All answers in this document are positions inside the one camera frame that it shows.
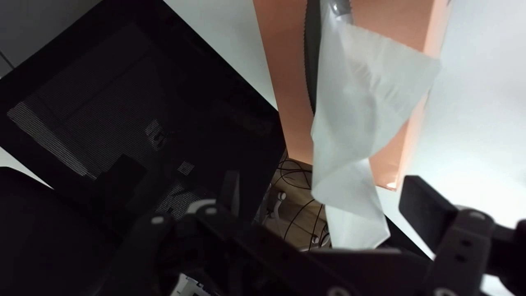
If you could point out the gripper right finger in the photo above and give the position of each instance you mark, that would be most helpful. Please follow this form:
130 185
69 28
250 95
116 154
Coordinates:
460 246

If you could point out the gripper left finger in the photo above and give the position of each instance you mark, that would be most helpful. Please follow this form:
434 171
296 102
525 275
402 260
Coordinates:
246 242

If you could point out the orange tissue box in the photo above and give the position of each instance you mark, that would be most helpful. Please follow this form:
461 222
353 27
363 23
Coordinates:
283 74

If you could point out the white tissue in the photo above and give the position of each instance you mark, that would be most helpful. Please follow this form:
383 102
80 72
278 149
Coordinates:
361 102

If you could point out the black mesh office chair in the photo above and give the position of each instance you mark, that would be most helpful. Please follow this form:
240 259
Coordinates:
123 102

